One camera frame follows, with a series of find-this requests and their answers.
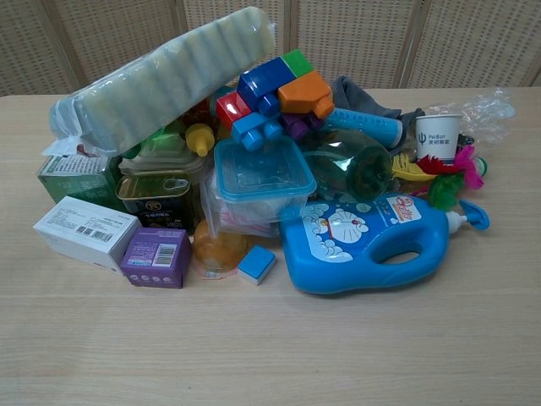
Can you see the clear container with blue lid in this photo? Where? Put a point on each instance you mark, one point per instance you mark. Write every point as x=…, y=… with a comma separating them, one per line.
x=262, y=177

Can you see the blue and white eraser block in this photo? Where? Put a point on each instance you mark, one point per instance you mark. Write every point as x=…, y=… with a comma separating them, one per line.
x=256, y=264

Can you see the orange jelly cup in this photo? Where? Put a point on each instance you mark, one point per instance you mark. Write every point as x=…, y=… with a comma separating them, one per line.
x=220, y=249

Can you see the light blue toy block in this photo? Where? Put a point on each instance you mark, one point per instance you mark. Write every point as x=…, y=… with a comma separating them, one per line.
x=255, y=129

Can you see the purple toy block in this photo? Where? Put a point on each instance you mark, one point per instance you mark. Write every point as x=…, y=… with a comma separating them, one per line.
x=300, y=124

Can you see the green transparent plastic bottle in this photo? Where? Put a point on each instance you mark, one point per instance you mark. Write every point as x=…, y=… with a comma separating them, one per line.
x=351, y=165

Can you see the yellow squeeze bottle nozzle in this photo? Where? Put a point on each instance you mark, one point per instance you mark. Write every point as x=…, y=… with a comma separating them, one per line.
x=198, y=139

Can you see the blue detergent jug with pump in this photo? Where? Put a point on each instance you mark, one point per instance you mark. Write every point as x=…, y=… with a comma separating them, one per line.
x=359, y=245

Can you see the red toy block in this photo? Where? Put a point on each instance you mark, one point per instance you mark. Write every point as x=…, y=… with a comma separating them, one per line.
x=230, y=110

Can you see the orange toy block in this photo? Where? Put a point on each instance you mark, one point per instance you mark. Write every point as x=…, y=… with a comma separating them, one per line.
x=306, y=95

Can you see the dark tin can with pull-tab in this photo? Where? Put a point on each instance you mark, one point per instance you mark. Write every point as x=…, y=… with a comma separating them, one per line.
x=156, y=203

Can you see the clear container with green lid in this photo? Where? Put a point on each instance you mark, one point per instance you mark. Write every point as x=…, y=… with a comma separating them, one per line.
x=165, y=154

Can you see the dark blue toy block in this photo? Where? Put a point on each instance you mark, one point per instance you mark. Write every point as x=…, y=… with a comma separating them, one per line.
x=260, y=86

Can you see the purple cardboard box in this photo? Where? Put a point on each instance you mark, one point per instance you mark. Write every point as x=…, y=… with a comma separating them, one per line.
x=156, y=258

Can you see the grey cloth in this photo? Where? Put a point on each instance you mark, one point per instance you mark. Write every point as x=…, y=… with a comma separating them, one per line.
x=359, y=97

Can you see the green toy block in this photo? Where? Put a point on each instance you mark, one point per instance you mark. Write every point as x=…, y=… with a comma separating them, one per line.
x=298, y=63

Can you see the yellow plastic toy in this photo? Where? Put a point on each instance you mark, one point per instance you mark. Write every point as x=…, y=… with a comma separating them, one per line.
x=410, y=169

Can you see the wrapped pack of yellow sponges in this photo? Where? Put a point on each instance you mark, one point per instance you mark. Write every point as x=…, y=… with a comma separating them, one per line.
x=165, y=84

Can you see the white paper cup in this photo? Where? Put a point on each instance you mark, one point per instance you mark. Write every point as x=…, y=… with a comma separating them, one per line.
x=437, y=137

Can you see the colourful feather shuttlecock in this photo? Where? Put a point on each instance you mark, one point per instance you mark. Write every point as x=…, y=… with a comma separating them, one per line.
x=452, y=173

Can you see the white cardboard box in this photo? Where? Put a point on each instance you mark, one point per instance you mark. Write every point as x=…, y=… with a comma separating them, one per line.
x=84, y=234

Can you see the green cardboard box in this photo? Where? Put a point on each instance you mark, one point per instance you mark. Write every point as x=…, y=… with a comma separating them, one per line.
x=78, y=179

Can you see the wooden folding screen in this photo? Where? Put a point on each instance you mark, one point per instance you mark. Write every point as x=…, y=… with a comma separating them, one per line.
x=380, y=38

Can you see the clear crumpled plastic bag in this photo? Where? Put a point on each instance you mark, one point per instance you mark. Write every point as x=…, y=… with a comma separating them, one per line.
x=486, y=114

